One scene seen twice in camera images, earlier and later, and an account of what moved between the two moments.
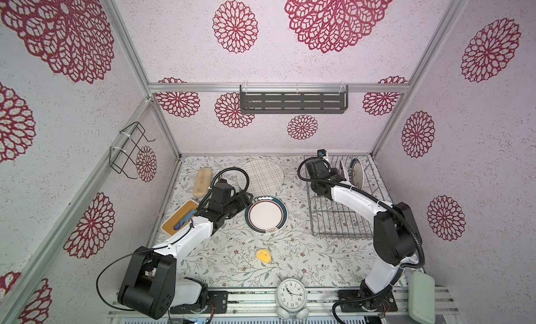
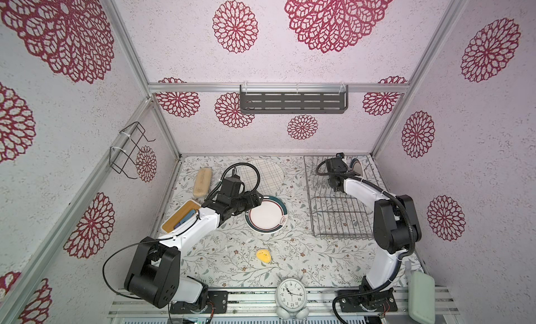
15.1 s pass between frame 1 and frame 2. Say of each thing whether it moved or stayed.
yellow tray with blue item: stayed
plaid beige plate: stayed
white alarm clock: stayed
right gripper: moved
